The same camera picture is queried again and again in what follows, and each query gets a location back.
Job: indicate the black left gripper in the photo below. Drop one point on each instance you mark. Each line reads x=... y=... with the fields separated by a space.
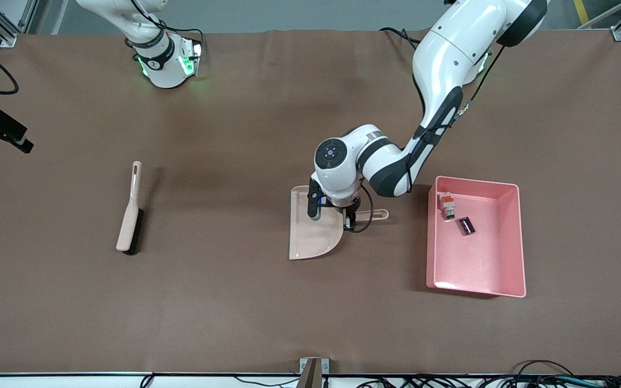
x=350 y=212

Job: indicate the beige plastic dustpan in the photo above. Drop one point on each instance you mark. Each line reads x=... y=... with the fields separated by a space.
x=310 y=242

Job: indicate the white orange push-button switch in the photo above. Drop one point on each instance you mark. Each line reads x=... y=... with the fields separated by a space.
x=447 y=205

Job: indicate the small black electronic component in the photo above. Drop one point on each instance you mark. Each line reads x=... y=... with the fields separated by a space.
x=467 y=226

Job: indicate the beige brush black bristles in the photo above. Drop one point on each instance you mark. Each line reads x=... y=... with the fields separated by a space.
x=127 y=231

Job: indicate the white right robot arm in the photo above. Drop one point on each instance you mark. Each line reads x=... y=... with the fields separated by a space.
x=159 y=64

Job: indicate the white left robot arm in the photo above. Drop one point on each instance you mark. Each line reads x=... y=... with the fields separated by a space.
x=445 y=59

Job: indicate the pink plastic bin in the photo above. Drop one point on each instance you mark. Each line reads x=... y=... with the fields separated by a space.
x=483 y=264

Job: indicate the brown table cover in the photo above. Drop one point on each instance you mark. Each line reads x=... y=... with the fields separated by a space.
x=310 y=312

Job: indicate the metal table-edge bracket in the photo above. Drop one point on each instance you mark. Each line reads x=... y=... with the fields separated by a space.
x=313 y=372

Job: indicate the white table edge rail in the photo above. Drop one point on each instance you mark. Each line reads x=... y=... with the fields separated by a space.
x=73 y=381

